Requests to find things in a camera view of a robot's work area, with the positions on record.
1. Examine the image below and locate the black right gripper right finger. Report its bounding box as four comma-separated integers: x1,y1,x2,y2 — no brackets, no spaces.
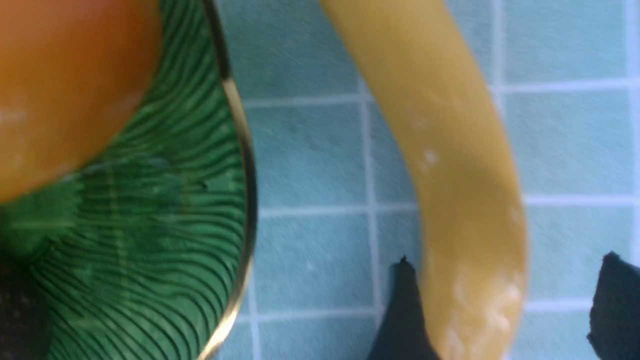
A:
587,251,640,360

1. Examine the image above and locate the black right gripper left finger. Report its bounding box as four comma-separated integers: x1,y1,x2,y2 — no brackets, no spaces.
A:
367,256,440,360

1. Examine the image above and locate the green checkered tablecloth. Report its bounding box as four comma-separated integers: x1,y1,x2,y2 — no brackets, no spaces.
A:
217,0,639,360

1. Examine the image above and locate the orange yellow mango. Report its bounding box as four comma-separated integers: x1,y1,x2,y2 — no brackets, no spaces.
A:
0,0,162,202

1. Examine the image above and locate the dark purple mangosteen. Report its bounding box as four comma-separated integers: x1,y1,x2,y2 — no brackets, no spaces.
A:
0,256,51,360

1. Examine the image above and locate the green leaf-shaped glass plate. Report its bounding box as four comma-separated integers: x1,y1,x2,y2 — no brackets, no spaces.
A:
1,0,258,360

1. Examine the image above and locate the yellow banana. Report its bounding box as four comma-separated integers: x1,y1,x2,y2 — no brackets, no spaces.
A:
321,0,528,360

